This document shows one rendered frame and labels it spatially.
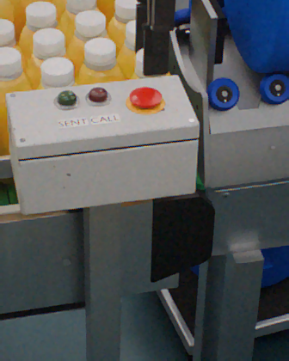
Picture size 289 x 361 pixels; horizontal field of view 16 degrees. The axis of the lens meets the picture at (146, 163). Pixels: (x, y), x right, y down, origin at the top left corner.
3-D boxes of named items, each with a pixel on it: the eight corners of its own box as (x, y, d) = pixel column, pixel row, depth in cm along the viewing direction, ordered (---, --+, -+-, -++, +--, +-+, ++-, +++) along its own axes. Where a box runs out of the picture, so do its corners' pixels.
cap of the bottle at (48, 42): (70, 45, 131) (70, 33, 130) (52, 59, 129) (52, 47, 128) (46, 36, 133) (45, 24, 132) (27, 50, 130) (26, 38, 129)
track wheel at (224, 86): (239, 75, 140) (235, 76, 142) (206, 78, 139) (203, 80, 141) (242, 108, 140) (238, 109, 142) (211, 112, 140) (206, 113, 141)
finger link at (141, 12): (137, 6, 124) (135, 3, 125) (136, 56, 129) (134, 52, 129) (161, 4, 125) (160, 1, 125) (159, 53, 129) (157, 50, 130)
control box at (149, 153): (195, 194, 119) (200, 122, 112) (21, 217, 115) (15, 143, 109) (175, 142, 126) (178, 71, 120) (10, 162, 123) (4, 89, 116)
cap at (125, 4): (150, 12, 138) (150, 0, 137) (129, 22, 136) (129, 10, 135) (129, 1, 140) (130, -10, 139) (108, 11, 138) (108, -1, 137)
